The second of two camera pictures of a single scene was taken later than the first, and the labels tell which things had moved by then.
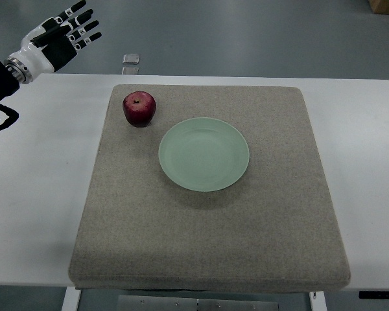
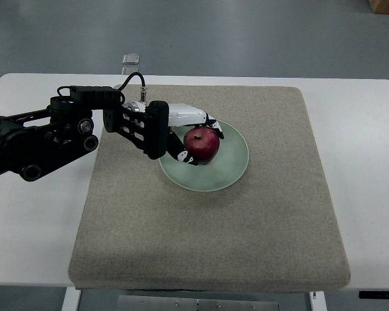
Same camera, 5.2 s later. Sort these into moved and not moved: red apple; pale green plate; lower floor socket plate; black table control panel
Moved: red apple
Not moved: pale green plate; lower floor socket plate; black table control panel
